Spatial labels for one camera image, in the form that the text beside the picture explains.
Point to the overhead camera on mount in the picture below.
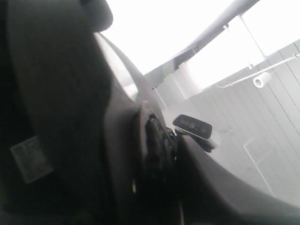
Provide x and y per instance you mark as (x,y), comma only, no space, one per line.
(203,133)

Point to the black helmet with tinted visor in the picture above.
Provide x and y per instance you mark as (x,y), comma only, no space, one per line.
(83,140)

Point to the grey ceiling duct pipe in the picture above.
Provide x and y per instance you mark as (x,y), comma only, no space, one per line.
(237,7)

